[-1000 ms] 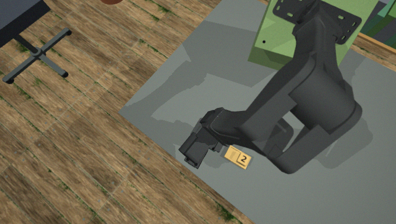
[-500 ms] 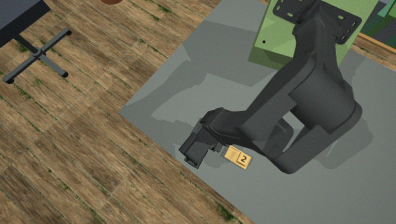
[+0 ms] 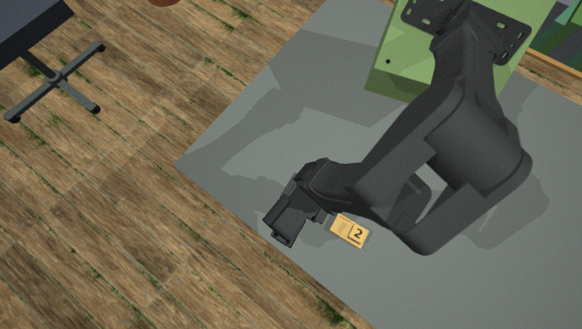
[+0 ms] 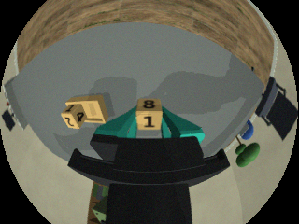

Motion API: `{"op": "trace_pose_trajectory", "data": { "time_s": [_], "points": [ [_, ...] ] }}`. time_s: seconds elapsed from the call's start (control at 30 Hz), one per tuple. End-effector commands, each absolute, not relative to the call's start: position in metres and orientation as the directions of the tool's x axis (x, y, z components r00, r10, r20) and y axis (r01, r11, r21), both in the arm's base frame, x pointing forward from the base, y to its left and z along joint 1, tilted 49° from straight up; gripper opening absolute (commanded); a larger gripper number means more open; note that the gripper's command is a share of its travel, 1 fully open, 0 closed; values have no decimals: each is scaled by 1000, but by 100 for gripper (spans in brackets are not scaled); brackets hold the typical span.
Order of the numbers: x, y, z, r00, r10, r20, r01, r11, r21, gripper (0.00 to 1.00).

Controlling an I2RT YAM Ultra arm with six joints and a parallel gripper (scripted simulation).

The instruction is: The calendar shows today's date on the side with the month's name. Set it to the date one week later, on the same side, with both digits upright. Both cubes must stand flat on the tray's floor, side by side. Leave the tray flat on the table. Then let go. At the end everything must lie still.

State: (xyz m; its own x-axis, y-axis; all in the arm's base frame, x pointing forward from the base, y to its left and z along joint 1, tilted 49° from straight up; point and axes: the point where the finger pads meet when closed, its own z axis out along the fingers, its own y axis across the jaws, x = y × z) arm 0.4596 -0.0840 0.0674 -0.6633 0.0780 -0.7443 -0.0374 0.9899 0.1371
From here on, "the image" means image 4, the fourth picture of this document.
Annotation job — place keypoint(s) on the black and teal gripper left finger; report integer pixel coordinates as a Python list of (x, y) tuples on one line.
[(120, 125)]

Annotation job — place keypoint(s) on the tan wooden tray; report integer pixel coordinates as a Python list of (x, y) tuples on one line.
[(94, 107)]

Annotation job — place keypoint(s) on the tan wooden number cube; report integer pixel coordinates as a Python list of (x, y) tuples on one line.
[(149, 114), (74, 116)]

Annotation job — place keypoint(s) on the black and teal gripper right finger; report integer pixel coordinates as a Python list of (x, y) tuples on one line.
[(179, 127)]

